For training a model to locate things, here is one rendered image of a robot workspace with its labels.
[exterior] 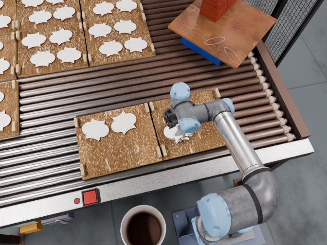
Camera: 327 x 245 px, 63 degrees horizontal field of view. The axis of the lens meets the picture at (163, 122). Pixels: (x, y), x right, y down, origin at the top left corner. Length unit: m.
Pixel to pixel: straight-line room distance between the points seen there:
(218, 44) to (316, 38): 2.09
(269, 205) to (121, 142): 0.86
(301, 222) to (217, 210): 1.84
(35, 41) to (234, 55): 1.23
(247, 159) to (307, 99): 2.21
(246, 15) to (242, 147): 1.16
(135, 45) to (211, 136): 0.75
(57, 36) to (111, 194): 1.06
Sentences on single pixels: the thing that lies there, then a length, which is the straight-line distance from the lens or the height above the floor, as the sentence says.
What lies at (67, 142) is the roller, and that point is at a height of 0.92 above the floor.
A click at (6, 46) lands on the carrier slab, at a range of 1.97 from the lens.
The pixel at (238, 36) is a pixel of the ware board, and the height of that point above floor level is 1.04.
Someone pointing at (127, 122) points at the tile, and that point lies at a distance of 1.46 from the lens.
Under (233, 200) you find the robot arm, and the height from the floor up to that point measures 1.51.
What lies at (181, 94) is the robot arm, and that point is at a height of 1.40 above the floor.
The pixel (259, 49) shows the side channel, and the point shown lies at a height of 0.95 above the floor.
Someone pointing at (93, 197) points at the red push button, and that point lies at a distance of 1.38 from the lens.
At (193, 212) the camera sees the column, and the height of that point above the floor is 0.01.
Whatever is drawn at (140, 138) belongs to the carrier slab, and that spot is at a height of 0.94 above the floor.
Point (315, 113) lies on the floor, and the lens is 3.01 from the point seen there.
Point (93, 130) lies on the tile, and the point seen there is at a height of 0.95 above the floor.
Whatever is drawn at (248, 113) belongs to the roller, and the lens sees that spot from 1.61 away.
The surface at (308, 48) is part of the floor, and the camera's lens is 3.49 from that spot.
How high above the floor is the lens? 2.26
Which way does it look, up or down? 64 degrees down
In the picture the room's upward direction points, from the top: 5 degrees clockwise
